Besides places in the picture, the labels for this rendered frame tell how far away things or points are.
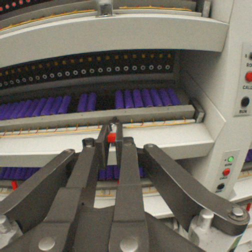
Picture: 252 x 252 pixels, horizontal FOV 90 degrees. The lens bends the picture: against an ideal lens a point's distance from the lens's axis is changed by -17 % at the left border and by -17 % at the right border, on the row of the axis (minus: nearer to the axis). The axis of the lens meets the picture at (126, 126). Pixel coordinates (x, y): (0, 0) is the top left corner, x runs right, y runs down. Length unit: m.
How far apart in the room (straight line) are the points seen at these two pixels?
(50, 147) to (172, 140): 0.22
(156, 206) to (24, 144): 0.33
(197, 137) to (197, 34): 0.17
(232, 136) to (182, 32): 0.20
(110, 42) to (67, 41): 0.06
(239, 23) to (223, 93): 0.11
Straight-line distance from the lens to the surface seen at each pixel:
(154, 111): 0.29
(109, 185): 0.40
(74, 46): 0.23
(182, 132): 0.29
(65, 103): 0.35
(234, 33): 0.28
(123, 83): 0.37
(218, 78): 0.29
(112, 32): 0.22
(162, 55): 0.38
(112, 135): 0.18
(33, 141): 0.32
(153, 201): 0.41
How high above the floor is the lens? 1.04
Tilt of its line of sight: 24 degrees down
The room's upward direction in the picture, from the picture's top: 3 degrees counter-clockwise
